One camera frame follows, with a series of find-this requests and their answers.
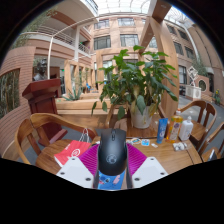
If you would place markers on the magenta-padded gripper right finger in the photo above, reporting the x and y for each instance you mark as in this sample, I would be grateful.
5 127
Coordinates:
145 168

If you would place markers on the blue tube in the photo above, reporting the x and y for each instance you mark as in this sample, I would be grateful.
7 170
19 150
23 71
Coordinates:
162 131

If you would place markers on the small white packets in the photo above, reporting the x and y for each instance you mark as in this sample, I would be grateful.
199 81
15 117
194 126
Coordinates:
180 146

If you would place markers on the red paper bag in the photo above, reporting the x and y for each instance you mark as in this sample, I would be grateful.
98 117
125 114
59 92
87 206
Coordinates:
71 151

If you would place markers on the white pump bottle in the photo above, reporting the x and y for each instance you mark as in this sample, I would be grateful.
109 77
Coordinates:
186 130

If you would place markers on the white abstract sculpture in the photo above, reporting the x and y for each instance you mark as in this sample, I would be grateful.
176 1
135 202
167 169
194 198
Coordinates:
192 75

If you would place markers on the green potted plant, white pot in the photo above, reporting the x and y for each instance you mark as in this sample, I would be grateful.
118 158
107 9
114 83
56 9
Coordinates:
136 80

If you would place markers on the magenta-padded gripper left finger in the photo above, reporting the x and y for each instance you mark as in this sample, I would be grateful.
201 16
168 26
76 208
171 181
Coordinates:
75 168

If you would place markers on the small blue sticker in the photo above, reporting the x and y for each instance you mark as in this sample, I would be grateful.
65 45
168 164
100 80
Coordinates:
145 142

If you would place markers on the black computer mouse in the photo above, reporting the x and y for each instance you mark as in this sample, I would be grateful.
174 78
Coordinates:
112 150

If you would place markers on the blue printed mouse pad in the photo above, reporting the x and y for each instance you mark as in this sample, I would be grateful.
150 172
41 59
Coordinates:
111 182

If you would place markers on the dark bust statue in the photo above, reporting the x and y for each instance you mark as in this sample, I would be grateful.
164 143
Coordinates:
40 70

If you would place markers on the orange liquid bottle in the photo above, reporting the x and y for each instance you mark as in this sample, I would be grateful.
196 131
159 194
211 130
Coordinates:
174 128

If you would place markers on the dark red wooden lectern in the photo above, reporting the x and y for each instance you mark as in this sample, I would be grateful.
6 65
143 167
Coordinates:
43 100

